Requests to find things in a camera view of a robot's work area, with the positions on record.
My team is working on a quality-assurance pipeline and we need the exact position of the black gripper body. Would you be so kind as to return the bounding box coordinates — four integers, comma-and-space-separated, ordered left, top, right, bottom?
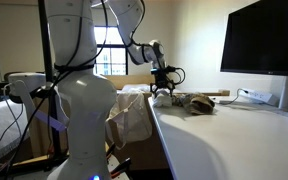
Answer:
153, 66, 177, 88

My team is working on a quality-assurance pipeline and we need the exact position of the white shirt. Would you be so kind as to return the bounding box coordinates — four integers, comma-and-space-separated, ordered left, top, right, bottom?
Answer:
152, 88, 174, 108

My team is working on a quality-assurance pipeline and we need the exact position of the cream cloth bag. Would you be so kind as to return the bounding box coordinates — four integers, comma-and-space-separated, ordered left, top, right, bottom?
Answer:
104, 90, 154, 150

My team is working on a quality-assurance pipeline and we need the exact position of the tan crumpled garment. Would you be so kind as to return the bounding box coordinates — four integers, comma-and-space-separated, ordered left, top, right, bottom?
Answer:
172, 92, 216, 116

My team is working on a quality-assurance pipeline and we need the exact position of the white power strip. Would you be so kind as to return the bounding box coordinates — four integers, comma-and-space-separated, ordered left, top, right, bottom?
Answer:
238, 87, 280, 107

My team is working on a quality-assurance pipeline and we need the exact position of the black wide monitor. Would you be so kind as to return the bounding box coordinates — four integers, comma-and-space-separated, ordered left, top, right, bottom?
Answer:
220, 0, 288, 78

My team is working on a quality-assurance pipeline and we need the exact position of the black vertical pole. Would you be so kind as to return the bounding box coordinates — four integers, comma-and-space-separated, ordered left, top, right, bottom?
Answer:
37, 0, 63, 164

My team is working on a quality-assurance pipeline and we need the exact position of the white desk lamp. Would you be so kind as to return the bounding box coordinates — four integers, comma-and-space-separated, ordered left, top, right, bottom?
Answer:
7, 72, 68, 133

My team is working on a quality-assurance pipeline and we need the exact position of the white bedspread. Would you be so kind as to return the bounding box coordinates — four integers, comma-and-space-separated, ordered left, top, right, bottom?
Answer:
0, 99, 30, 168

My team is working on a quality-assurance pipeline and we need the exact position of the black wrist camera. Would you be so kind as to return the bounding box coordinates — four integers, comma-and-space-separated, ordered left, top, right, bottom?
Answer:
149, 67, 162, 76

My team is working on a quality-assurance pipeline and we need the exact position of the window with dark frame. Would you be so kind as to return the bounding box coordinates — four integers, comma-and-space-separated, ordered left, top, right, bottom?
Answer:
93, 26, 129, 76

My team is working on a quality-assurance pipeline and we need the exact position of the thin dark cable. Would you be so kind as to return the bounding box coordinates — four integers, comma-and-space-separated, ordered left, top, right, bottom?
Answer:
218, 87, 249, 106

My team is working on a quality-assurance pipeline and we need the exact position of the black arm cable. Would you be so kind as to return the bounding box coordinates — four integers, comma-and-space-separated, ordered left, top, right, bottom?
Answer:
0, 0, 187, 180

